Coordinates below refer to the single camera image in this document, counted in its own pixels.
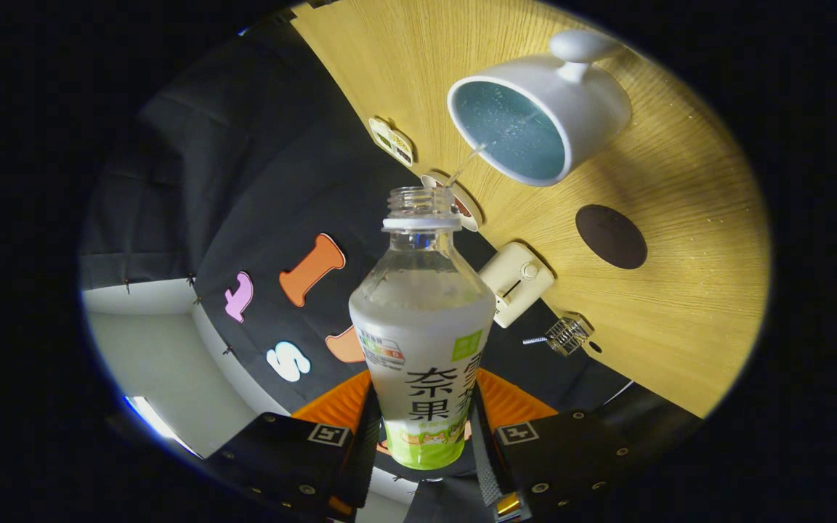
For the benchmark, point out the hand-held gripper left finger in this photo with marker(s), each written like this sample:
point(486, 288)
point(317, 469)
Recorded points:
point(364, 465)

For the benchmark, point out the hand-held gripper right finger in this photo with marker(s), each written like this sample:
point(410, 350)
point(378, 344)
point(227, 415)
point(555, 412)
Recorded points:
point(487, 465)

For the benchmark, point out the clear juice bottle white label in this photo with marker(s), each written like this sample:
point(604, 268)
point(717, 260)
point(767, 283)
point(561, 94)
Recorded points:
point(418, 349)

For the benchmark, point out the dark brown round coaster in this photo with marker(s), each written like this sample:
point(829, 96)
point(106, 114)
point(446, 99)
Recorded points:
point(611, 237)

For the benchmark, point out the white toaster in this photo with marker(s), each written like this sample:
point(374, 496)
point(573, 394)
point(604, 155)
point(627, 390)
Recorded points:
point(516, 283)

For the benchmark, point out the wooden table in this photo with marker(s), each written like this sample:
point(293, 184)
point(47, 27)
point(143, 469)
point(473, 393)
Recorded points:
point(680, 327)

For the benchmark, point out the round white plate brown food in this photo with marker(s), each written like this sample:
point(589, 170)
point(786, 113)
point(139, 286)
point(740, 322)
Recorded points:
point(471, 214)

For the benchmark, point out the white divided dish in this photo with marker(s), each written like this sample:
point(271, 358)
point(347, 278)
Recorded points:
point(391, 142)

